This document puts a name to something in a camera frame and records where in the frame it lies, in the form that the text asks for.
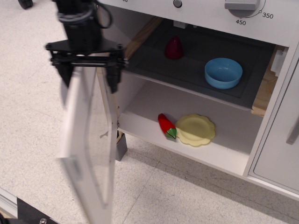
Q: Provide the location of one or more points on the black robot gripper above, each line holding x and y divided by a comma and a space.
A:
86, 47

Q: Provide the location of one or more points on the white oven door with window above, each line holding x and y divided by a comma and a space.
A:
88, 143

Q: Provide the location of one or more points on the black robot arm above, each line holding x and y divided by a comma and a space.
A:
81, 10

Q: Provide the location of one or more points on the grey round oven button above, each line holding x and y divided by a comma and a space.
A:
177, 3

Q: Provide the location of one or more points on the grey oven tray shelf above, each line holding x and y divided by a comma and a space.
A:
201, 45

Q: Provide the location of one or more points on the grey cabinet leg cap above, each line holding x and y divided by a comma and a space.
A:
121, 147

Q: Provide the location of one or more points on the black caster wheel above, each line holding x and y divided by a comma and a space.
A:
26, 4

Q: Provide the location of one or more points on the red toy chili pepper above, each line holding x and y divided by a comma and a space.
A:
167, 127

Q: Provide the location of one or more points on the yellow scalloped plate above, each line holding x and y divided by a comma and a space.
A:
195, 130

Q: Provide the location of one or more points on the white toy kitchen cabinet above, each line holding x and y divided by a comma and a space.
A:
239, 131

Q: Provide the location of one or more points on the blue plastic bowl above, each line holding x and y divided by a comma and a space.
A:
223, 73

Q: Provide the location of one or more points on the grey temperature knob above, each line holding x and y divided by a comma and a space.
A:
241, 8

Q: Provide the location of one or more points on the white right cabinet door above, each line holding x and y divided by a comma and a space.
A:
277, 162

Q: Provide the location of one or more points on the aluminium frame rail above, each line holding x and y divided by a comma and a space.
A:
8, 204

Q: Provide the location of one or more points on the black base plate with screw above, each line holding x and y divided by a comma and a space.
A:
30, 215

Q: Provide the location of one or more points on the grey right door handle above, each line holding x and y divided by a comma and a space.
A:
293, 134

